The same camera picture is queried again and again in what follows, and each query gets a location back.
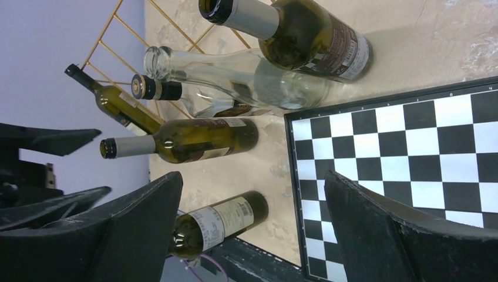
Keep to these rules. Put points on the dark green wine bottle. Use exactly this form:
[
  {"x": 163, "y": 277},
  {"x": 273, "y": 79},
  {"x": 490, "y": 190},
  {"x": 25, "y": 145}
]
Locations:
[{"x": 187, "y": 140}]

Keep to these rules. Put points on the green bottle white label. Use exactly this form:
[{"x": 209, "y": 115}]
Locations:
[{"x": 118, "y": 105}]

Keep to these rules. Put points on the black white chessboard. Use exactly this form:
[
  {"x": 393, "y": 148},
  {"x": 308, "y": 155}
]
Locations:
[{"x": 432, "y": 149}]

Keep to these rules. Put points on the clear liquor bottle black cap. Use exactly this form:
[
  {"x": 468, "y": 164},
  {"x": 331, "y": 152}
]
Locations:
[{"x": 200, "y": 101}]

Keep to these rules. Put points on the clear empty glass bottle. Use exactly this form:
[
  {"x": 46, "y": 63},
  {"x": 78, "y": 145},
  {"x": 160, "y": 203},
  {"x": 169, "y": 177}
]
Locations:
[{"x": 246, "y": 76}]

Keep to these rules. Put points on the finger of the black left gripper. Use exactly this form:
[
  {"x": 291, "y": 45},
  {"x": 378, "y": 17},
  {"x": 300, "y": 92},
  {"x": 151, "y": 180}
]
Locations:
[
  {"x": 36, "y": 215},
  {"x": 49, "y": 141}
]

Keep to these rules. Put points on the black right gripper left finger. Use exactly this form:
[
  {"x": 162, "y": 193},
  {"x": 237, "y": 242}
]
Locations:
[{"x": 125, "y": 239}]

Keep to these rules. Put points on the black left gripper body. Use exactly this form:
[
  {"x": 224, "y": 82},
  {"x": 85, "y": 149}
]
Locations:
[{"x": 24, "y": 182}]

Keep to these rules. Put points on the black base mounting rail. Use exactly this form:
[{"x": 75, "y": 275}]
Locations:
[{"x": 243, "y": 261}]

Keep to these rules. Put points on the dark green bottle silver neck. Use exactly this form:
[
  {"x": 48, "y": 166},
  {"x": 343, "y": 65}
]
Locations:
[{"x": 299, "y": 36}]

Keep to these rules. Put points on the gold wire wine rack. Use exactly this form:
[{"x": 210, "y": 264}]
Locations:
[{"x": 197, "y": 36}]

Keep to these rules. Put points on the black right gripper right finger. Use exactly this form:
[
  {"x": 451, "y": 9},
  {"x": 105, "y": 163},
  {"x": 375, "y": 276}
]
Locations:
[{"x": 381, "y": 239}]

